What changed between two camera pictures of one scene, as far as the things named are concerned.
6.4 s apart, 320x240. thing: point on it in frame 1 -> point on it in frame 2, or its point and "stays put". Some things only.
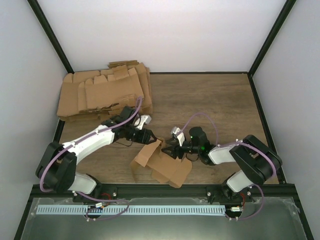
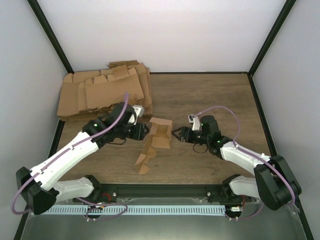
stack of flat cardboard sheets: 93,95 stays put
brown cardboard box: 162,165 -> 160,136
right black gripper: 173,148 -> 186,130
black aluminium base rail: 167,191 stays put
